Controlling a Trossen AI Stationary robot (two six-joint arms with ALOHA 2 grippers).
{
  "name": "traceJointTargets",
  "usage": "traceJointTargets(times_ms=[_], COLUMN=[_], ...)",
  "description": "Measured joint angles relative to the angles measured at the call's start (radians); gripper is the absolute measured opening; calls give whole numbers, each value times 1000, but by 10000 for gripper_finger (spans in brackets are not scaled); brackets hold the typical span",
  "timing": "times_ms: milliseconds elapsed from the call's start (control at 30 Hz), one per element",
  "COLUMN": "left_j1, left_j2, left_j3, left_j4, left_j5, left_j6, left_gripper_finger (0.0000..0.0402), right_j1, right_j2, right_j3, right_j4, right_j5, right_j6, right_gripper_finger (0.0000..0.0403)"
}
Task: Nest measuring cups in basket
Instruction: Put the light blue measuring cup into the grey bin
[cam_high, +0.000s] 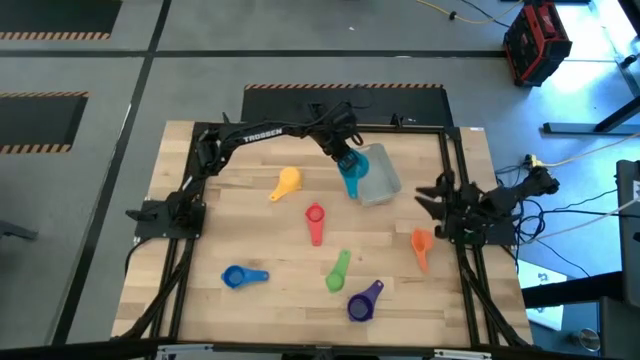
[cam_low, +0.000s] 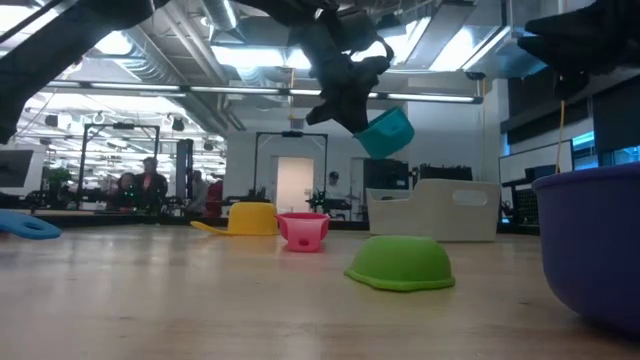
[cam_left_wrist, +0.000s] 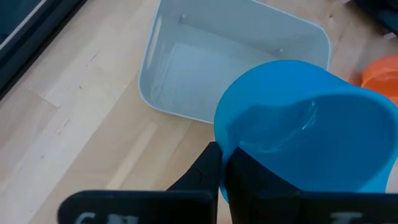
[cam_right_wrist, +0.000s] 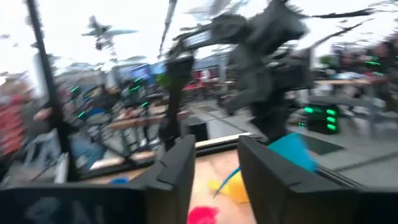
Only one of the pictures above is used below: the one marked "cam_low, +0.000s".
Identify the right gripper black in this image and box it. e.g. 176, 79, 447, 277
517, 0, 640, 76

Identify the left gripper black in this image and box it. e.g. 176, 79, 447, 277
288, 18, 394, 134

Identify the teal measuring cup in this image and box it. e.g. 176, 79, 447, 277
353, 105, 416, 160

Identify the pink measuring cup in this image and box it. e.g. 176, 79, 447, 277
275, 212, 331, 253

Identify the yellow measuring cup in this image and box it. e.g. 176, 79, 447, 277
190, 201, 279, 237

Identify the purple measuring cup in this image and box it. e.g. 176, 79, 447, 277
531, 162, 640, 337

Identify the blue measuring cup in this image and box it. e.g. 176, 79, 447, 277
0, 208, 63, 241

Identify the white plastic basket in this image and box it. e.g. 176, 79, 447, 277
366, 178, 502, 243

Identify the green measuring cup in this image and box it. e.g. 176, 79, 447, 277
343, 235, 457, 293

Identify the person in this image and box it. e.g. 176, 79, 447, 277
134, 156, 169, 214
112, 172, 139, 211
189, 169, 209, 216
324, 170, 342, 201

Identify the black screen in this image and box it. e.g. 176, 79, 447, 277
363, 158, 410, 191

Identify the black equipment case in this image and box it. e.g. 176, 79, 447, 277
418, 163, 474, 182

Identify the red chair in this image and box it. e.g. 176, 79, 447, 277
204, 179, 225, 218

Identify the long LED light bar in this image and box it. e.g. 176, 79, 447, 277
44, 78, 484, 105

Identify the green potted plant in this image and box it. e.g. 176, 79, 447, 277
47, 167, 74, 202

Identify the computer monitor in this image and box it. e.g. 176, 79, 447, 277
0, 148, 36, 197

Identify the black gantry frame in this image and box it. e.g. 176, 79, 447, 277
77, 122, 161, 211
253, 130, 329, 216

